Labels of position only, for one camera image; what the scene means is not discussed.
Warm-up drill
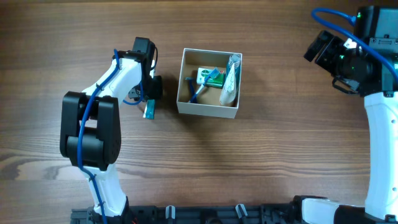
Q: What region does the white lotion tube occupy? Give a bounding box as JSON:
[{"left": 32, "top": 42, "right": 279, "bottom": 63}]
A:
[{"left": 220, "top": 63, "right": 236, "bottom": 106}]

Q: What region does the teal toothpaste tube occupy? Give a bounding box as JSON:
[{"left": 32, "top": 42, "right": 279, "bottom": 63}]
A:
[{"left": 143, "top": 100, "right": 155, "bottom": 119}]

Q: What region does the blue white toothbrush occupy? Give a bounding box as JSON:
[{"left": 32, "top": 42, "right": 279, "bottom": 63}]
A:
[{"left": 189, "top": 67, "right": 220, "bottom": 103}]

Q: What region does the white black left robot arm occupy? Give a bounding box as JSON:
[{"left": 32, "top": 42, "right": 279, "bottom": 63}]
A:
[{"left": 60, "top": 37, "right": 163, "bottom": 223}]

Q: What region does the blue mouthwash bottle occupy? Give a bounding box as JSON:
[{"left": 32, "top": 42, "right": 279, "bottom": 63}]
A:
[{"left": 226, "top": 54, "right": 242, "bottom": 89}]

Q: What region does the green white soap pack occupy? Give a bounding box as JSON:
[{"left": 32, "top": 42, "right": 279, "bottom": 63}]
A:
[{"left": 196, "top": 68, "right": 226, "bottom": 88}]

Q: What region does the blue disposable razor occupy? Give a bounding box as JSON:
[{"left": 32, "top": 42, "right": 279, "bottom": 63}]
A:
[{"left": 185, "top": 77, "right": 197, "bottom": 103}]

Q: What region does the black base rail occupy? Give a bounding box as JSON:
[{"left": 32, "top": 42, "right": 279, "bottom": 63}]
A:
[{"left": 70, "top": 203, "right": 398, "bottom": 224}]

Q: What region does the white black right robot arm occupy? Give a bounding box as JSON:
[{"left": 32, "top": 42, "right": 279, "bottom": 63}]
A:
[{"left": 295, "top": 6, "right": 397, "bottom": 223}]

